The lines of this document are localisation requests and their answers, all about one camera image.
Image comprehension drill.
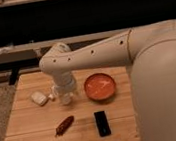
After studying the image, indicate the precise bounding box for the orange round plate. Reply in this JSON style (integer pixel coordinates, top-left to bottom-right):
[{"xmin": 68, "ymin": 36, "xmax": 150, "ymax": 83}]
[{"xmin": 83, "ymin": 73, "xmax": 116, "ymax": 102}]

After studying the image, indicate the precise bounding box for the wooden rail bench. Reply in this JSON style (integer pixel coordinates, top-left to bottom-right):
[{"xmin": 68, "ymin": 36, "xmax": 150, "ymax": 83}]
[{"xmin": 0, "ymin": 29, "xmax": 123, "ymax": 63}]

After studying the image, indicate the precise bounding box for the black rectangular block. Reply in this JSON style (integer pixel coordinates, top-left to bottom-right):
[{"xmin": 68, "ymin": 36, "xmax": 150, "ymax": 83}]
[{"xmin": 94, "ymin": 111, "xmax": 111, "ymax": 137}]

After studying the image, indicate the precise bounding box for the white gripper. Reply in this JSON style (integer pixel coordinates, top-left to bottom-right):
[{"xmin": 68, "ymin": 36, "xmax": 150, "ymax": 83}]
[{"xmin": 51, "ymin": 81, "xmax": 78, "ymax": 106}]

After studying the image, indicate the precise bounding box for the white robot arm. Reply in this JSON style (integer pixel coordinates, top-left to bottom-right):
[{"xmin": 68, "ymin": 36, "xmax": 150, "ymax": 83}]
[{"xmin": 39, "ymin": 19, "xmax": 176, "ymax": 141}]

